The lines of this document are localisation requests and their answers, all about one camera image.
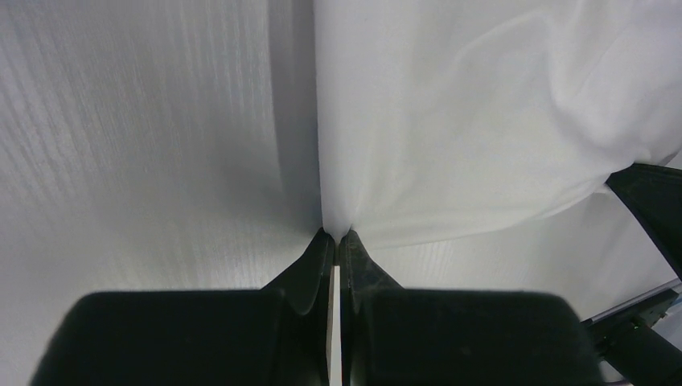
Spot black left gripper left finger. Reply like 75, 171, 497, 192
31, 231, 335, 385

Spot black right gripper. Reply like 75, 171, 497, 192
581, 163, 681, 385

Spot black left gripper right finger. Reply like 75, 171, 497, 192
339, 231, 603, 385

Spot white t shirt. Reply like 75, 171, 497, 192
314, 1, 681, 247

